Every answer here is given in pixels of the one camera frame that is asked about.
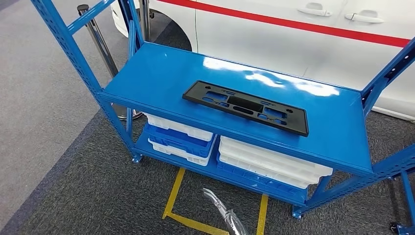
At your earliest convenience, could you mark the chrome stanchion post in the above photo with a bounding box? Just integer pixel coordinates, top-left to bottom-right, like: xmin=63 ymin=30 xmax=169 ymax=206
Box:
xmin=76 ymin=4 xmax=143 ymax=121
xmin=138 ymin=0 xmax=153 ymax=43

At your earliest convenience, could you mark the black plastic plate frame part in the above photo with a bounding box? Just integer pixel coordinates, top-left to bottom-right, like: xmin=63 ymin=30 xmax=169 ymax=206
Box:
xmin=182 ymin=80 xmax=310 ymax=138

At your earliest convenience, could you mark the blue metal rack on casters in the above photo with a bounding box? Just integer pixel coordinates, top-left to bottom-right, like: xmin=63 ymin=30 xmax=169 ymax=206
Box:
xmin=391 ymin=170 xmax=415 ymax=235

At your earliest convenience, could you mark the blue metal shelf rack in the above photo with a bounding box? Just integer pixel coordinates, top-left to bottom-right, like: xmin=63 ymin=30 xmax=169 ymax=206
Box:
xmin=30 ymin=0 xmax=415 ymax=219

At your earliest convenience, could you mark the white car with red stripe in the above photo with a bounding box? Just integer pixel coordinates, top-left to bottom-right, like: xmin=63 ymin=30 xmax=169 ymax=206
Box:
xmin=110 ymin=0 xmax=415 ymax=122

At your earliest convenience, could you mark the blue plastic bin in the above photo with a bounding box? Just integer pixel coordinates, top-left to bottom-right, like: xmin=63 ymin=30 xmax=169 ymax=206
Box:
xmin=144 ymin=123 xmax=217 ymax=159

